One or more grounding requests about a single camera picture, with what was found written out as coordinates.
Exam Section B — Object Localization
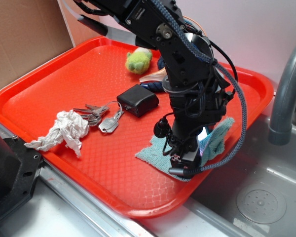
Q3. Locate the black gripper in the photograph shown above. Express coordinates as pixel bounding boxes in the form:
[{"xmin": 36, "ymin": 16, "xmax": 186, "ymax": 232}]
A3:
[{"xmin": 153, "ymin": 79, "xmax": 234, "ymax": 173}]

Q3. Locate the light blue cloth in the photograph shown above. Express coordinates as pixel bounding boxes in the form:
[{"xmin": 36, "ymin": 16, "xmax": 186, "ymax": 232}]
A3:
[{"xmin": 135, "ymin": 118, "xmax": 235, "ymax": 175}]

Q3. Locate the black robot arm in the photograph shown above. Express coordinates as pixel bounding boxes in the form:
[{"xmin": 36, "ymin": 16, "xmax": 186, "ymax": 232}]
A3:
[{"xmin": 76, "ymin": 0, "xmax": 237, "ymax": 178}]

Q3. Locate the beige conch seashell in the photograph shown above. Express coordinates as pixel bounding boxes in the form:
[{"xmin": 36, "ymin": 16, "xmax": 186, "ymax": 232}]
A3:
[{"xmin": 139, "ymin": 68, "xmax": 167, "ymax": 82}]

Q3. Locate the black leather wallet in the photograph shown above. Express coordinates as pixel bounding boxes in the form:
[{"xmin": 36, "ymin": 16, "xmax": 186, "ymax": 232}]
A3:
[{"xmin": 116, "ymin": 84, "xmax": 159, "ymax": 118}]

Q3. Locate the green plush toy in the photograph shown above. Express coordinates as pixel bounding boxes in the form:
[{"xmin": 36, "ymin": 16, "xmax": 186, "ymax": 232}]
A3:
[{"xmin": 125, "ymin": 47, "xmax": 152, "ymax": 75}]

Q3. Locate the bunch of silver keys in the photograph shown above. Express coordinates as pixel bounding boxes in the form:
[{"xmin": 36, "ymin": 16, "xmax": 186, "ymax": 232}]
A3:
[{"xmin": 73, "ymin": 101, "xmax": 124, "ymax": 134}]

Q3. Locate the grey sink faucet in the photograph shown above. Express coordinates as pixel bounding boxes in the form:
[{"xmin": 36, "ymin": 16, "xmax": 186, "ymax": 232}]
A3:
[{"xmin": 268, "ymin": 46, "xmax": 296, "ymax": 146}]

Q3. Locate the grey metal sink basin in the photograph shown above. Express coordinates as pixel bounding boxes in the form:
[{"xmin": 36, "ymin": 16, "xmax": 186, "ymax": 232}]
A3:
[{"xmin": 138, "ymin": 108, "xmax": 296, "ymax": 237}]

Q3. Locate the red plastic tray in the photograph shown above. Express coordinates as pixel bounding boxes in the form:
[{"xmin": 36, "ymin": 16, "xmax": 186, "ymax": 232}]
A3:
[{"xmin": 0, "ymin": 36, "xmax": 275, "ymax": 220}]

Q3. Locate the round sink drain cover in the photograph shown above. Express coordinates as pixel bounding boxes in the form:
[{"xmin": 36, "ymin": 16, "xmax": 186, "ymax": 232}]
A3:
[{"xmin": 236, "ymin": 183, "xmax": 287, "ymax": 224}]

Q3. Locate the crumpled white paper tissue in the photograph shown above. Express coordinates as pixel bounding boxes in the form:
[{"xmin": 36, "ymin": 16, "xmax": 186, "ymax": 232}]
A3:
[{"xmin": 24, "ymin": 110, "xmax": 89, "ymax": 158}]

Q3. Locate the brown cardboard box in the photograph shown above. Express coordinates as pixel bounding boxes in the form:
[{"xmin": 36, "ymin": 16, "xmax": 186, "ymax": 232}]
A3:
[{"xmin": 0, "ymin": 0, "xmax": 98, "ymax": 90}]

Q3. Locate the dark blue rope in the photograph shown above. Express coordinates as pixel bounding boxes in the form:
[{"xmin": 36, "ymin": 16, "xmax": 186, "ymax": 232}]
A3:
[{"xmin": 141, "ymin": 54, "xmax": 166, "ymax": 93}]

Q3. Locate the braided grey cable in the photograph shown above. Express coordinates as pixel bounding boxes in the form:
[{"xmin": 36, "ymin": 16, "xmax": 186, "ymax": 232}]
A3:
[{"xmin": 151, "ymin": 0, "xmax": 248, "ymax": 177}]

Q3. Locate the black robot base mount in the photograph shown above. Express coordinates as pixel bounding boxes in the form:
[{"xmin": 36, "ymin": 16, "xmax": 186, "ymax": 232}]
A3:
[{"xmin": 0, "ymin": 136, "xmax": 43, "ymax": 222}]

